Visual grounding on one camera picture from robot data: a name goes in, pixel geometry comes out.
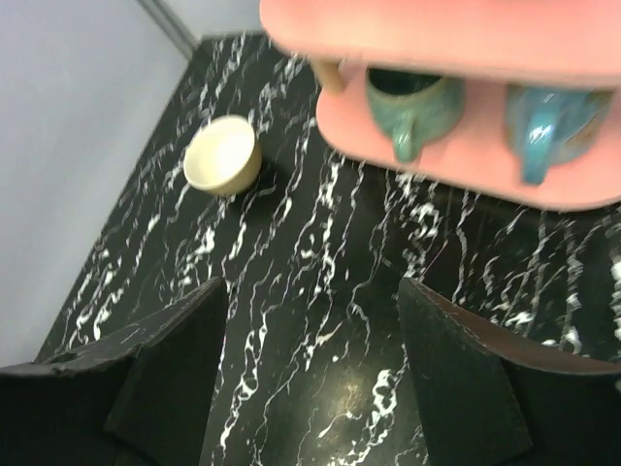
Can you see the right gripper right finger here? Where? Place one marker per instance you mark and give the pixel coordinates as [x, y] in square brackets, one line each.
[486, 396]

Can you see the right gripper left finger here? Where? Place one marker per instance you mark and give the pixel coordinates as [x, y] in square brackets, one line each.
[139, 396]

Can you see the cream ceramic bowl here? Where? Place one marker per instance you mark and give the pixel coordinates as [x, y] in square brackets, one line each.
[223, 158]

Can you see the light blue butterfly mug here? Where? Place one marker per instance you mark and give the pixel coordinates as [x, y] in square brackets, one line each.
[547, 126]

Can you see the green glazed mug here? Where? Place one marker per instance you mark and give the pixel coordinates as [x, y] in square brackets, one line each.
[413, 109]

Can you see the pink three-tier wooden shelf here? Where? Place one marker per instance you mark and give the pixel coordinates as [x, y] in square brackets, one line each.
[489, 45]

